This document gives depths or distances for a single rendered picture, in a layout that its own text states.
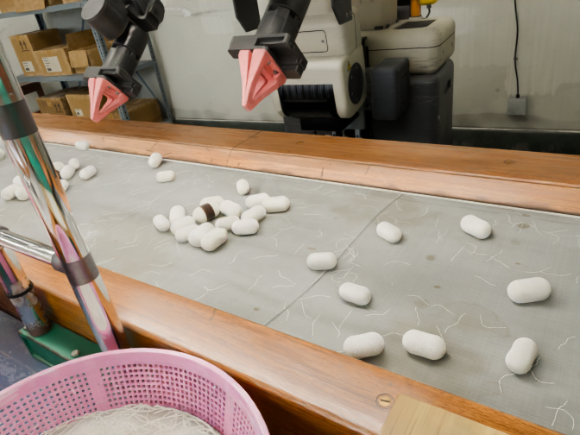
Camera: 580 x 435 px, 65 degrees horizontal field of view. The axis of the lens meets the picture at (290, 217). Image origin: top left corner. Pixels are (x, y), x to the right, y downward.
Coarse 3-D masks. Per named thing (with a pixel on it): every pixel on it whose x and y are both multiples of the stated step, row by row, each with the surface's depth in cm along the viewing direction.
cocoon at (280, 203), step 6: (270, 198) 59; (276, 198) 59; (282, 198) 59; (264, 204) 59; (270, 204) 59; (276, 204) 59; (282, 204) 59; (288, 204) 59; (270, 210) 59; (276, 210) 59; (282, 210) 59
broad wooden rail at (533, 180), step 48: (96, 144) 96; (144, 144) 88; (192, 144) 82; (240, 144) 78; (288, 144) 75; (336, 144) 72; (384, 144) 69; (432, 144) 66; (432, 192) 58; (480, 192) 55; (528, 192) 53; (576, 192) 50
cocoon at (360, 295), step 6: (348, 282) 43; (342, 288) 42; (348, 288) 42; (354, 288) 42; (360, 288) 41; (366, 288) 42; (342, 294) 42; (348, 294) 42; (354, 294) 41; (360, 294) 41; (366, 294) 41; (348, 300) 42; (354, 300) 42; (360, 300) 41; (366, 300) 41
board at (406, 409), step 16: (400, 400) 28; (416, 400) 28; (400, 416) 28; (416, 416) 27; (432, 416) 27; (448, 416) 27; (384, 432) 27; (400, 432) 27; (416, 432) 26; (432, 432) 26; (448, 432) 26; (464, 432) 26; (480, 432) 26; (496, 432) 26
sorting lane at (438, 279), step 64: (0, 192) 81; (128, 192) 73; (192, 192) 69; (256, 192) 66; (320, 192) 63; (384, 192) 61; (128, 256) 56; (192, 256) 54; (256, 256) 52; (384, 256) 48; (448, 256) 47; (512, 256) 45; (576, 256) 44; (256, 320) 42; (320, 320) 41; (384, 320) 40; (448, 320) 39; (512, 320) 38; (576, 320) 37; (448, 384) 33; (512, 384) 33; (576, 384) 32
